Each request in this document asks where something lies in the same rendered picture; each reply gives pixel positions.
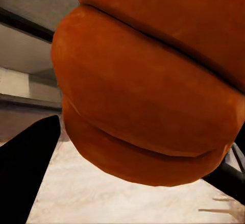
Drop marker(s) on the pumpkin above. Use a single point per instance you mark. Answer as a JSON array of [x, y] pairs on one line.
[[153, 90]]

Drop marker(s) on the cabinet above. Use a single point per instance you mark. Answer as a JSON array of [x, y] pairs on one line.
[[29, 90]]

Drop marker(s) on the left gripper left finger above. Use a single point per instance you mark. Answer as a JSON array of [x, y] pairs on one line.
[[23, 163]]

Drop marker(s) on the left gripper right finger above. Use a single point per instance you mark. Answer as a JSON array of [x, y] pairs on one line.
[[240, 139]]

